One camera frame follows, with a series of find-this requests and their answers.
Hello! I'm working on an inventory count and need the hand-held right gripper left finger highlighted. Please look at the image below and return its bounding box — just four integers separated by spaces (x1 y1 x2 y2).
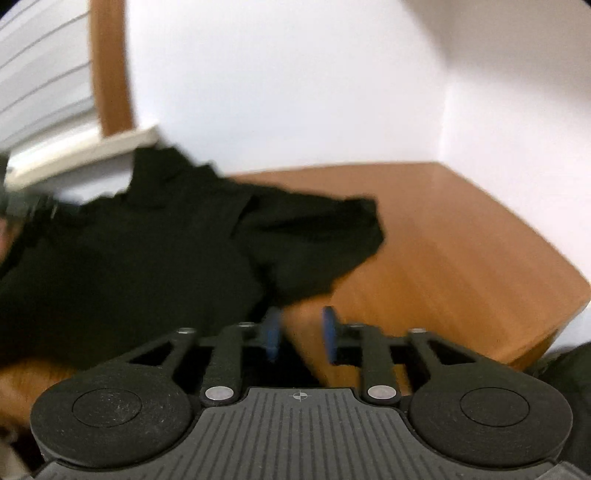
122 307 283 407

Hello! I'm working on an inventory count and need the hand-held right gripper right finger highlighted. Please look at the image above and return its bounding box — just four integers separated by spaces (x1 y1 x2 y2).
322 305 476 407

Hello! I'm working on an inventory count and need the black garment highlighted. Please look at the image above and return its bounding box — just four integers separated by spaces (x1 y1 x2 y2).
0 147 385 370

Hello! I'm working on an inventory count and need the white window sill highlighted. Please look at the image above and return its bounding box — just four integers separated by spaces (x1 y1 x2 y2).
4 124 167 191

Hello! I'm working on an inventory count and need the white window blind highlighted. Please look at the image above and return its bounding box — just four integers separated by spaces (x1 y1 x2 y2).
0 9 105 155

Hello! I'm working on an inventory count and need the black laptop bag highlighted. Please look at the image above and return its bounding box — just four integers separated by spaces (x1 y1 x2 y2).
524 340 591 462

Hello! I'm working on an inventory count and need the wooden window frame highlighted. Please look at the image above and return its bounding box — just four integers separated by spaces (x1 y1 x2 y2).
88 0 137 138

